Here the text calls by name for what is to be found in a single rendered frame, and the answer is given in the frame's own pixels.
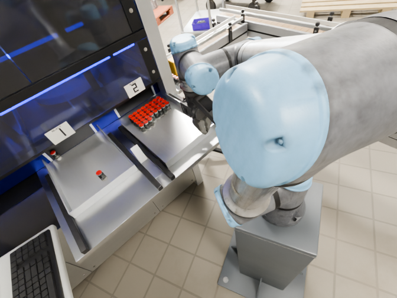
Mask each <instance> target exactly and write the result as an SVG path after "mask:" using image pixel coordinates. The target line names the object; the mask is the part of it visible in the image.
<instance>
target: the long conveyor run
mask: <svg viewBox="0 0 397 298"><path fill-rule="evenodd" d="M257 4H258V1H256V2H255V9H252V8H244V7H237V6H233V5H226V8H228V9H225V8H219V11H222V13H220V14H217V15H216V21H217V25H218V24H220V23H222V22H223V21H226V20H227V19H229V18H230V17H232V16H234V15H235V17H236V18H235V19H234V21H236V20H237V19H239V18H240V17H243V20H242V21H241V22H240V23H248V37H252V38H253V37H260V38H261V39H268V38H278V37H289V36H295V35H306V34H316V33H323V32H326V31H328V30H331V29H332V28H334V27H335V26H337V25H339V24H341V23H339V22H332V20H333V17H332V15H334V11H331V12H330V13H329V15H330V17H328V19H327V21H325V20H318V19H313V18H306V17H299V16H295V15H288V14H281V13H277V12H269V11H263V10H258V6H257ZM239 10H240V11H239ZM246 11H247V12H246ZM263 14H264V15H263ZM273 16H274V17H273ZM286 18H287V19H286ZM290 19H291V20H290ZM296 20H297V21H296ZM303 21H304V22H303ZM310 22H311V23H310ZM313 23H315V24H313ZM320 24H321V25H320ZM331 26H332V27H331Z"/></svg>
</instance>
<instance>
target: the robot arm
mask: <svg viewBox="0 0 397 298"><path fill-rule="evenodd" d="M197 46H198V44H197V42H196V38H195V36H194V35H193V34H190V33H184V34H179V35H177V36H175V37H173V38H172V39H171V41H170V49H171V54H172V56H173V60H174V64H175V68H176V71H177V74H178V78H179V81H180V89H182V90H183V94H184V97H183V100H182V101H181V102H180V104H181V108H182V110H183V113H184V114H186V115H187V116H189V117H190V118H191V117H192V123H193V125H194V126H195V127H196V128H197V129H198V130H199V131H200V132H201V133H202V134H204V135H206V134H207V133H208V131H209V129H210V126H211V122H212V123H214V124H215V125H216V128H215V130H216V135H217V139H218V141H219V144H220V148H221V149H222V152H223V154H224V157H225V159H226V161H227V162H228V164H229V166H230V167H231V169H232V170H233V174H232V175H231V176H229V177H228V179H227V180H226V181H225V183H224V184H220V185H219V186H218V187H216V188H215V189H214V194H215V197H216V199H217V202H218V204H219V206H220V208H221V210H222V213H223V215H224V217H225V219H226V221H227V223H228V225H229V226H230V227H232V228H234V227H237V226H241V225H243V224H244V223H246V222H249V221H251V220H253V219H255V218H257V217H260V216H262V217H263V218H264V219H265V220H266V221H268V222H269V223H270V224H273V225H275V226H279V227H289V226H293V225H295V224H297V223H298V222H299V221H300V220H301V219H302V217H303V216H304V214H305V200H304V198H305V195H306V194H307V192H308V189H309V188H310V187H311V185H312V179H313V176H314V175H316V174H317V173H318V172H319V171H321V170H322V169H324V168H325V167H327V166H328V165H329V164H331V163H333V162H335V161H336V160H338V159H340V158H342V157H344V156H346V155H348V154H350V153H352V152H355V151H357V150H359V149H361V148H364V147H366V146H368V145H371V144H373V143H375V142H378V141H380V140H382V139H384V138H387V137H389V136H391V135H393V134H396V133H397V10H391V11H385V12H380V13H377V14H373V15H370V16H367V17H364V18H361V19H359V20H351V21H346V22H342V23H341V24H339V25H337V26H335V27H334V28H332V29H331V30H328V31H326V32H323V33H316V34H306V35H295V36H289V37H278V38H268V39H261V38H260V37H253V38H247V39H245V40H243V41H241V42H239V43H236V44H232V45H230V46H227V47H224V48H221V49H219V50H216V51H212V52H210V53H207V54H204V55H202V54H201V53H200V52H199V50H198V47H197ZM214 90H215V91H214ZM212 91H214V96H213V100H211V99H210V98H209V97H208V96H207V95H208V94H210V93H212ZM204 126H205V127H204Z"/></svg>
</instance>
